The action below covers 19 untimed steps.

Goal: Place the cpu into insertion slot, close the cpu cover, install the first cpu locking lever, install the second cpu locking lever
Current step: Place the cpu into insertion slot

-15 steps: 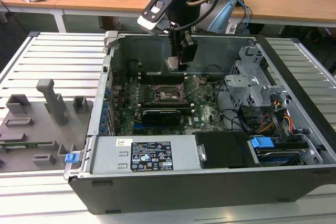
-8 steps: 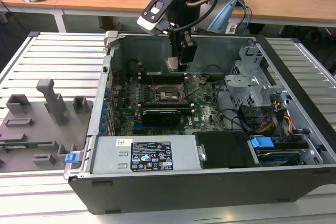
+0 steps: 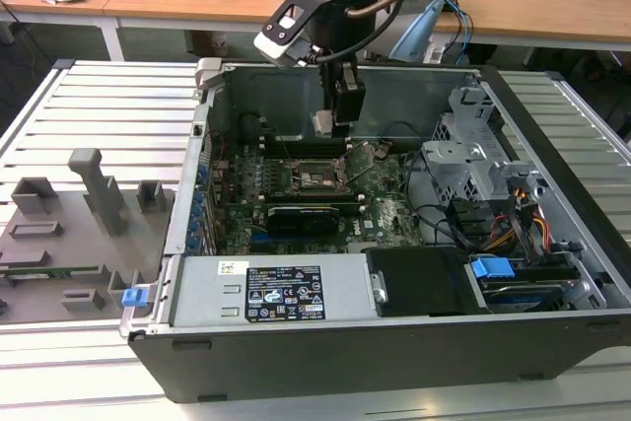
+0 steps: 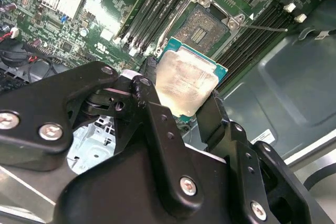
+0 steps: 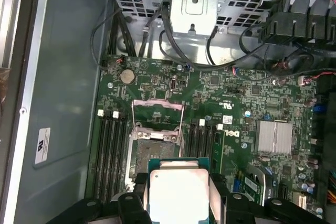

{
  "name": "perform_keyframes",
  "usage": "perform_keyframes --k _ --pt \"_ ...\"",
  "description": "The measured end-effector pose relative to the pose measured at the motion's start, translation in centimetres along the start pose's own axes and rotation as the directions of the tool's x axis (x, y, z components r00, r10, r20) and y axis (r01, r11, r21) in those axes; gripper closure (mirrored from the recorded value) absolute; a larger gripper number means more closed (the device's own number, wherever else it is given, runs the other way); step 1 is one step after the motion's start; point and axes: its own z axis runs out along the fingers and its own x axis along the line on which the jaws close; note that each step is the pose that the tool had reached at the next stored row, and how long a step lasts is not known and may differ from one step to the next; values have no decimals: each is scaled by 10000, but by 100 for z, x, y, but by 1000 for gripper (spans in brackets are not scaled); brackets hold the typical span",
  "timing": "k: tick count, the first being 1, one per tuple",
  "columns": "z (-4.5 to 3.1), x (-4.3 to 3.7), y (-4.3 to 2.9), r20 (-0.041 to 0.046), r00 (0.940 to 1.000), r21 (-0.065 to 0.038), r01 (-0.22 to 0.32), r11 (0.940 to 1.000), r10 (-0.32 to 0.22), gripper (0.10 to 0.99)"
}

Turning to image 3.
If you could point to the metal locking lever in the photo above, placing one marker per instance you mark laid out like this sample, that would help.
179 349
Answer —
283 146

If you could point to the black RAM slot bank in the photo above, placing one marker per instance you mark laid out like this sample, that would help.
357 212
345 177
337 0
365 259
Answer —
296 147
315 199

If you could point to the CPU socket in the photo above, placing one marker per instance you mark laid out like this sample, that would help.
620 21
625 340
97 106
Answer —
292 183

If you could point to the pale blue teach pendant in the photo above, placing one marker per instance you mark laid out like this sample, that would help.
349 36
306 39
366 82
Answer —
419 29

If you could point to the cardboard box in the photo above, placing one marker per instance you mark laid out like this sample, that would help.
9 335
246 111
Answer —
209 44

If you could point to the wooden desk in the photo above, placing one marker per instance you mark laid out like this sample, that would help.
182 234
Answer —
517 12

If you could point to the metal drive cage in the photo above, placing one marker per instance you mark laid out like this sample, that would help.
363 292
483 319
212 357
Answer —
453 164

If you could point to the green motherboard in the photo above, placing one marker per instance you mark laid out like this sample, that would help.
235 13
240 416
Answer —
389 209

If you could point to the black graphics card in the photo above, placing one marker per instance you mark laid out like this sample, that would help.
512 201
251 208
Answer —
303 221

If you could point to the silver finned heat sink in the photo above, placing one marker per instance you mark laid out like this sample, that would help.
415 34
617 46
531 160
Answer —
357 247

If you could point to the black plastic shroud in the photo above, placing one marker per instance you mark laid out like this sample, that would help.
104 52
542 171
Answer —
424 283

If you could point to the hard disk in blue carrier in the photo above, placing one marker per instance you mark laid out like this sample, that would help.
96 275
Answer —
490 270

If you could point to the grey power supply unit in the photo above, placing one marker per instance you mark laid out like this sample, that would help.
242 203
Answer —
207 293

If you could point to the black open PC case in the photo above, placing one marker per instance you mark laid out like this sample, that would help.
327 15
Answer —
345 357

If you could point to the blue case latch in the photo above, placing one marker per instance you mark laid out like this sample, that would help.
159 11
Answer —
134 298

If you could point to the grey parts rack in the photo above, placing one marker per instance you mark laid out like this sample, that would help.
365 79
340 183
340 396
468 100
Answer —
74 253

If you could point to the green RAM stick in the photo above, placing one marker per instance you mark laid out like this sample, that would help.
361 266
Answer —
69 270

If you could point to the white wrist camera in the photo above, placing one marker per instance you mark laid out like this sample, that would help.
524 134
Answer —
276 49

